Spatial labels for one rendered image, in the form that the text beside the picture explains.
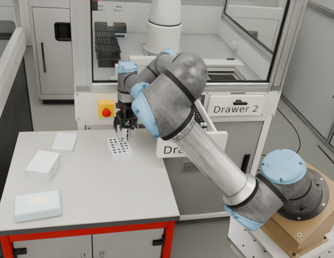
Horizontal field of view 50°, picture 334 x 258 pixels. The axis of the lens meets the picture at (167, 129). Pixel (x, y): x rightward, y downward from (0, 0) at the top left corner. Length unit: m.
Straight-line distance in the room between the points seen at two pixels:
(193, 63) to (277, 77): 0.97
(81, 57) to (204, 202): 1.15
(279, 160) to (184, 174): 1.00
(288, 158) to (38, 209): 0.81
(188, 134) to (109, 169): 0.61
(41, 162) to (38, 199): 0.20
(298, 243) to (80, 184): 0.80
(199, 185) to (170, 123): 1.23
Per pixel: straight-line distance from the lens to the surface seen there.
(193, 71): 0.91
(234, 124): 1.90
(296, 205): 1.21
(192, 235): 2.27
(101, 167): 1.49
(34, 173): 1.42
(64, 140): 1.62
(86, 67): 1.60
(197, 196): 2.16
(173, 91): 0.89
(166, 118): 0.89
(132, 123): 1.46
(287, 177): 1.06
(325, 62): 3.53
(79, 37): 1.54
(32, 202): 1.30
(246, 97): 1.80
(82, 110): 1.69
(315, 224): 1.24
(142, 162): 1.52
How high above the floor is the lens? 1.69
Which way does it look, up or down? 32 degrees down
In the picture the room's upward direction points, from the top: 6 degrees clockwise
